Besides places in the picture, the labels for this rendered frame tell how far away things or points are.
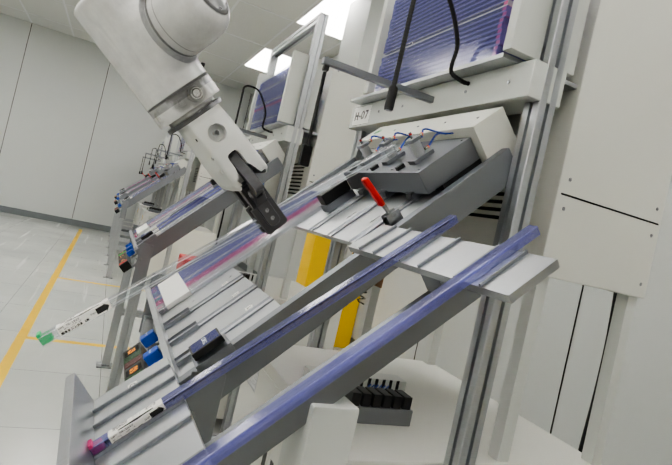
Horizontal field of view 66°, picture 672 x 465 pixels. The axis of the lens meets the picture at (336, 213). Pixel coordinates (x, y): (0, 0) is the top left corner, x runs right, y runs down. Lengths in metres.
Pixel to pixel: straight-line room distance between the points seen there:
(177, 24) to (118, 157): 9.02
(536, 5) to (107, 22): 0.76
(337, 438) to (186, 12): 0.49
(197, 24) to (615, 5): 0.91
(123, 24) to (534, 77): 0.70
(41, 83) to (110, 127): 1.19
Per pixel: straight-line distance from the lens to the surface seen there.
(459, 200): 0.97
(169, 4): 0.59
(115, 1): 0.63
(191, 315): 1.12
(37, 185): 9.66
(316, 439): 0.63
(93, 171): 9.59
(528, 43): 1.07
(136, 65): 0.63
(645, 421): 2.56
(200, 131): 0.62
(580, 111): 1.17
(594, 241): 1.21
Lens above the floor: 1.01
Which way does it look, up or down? 1 degrees up
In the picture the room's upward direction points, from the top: 13 degrees clockwise
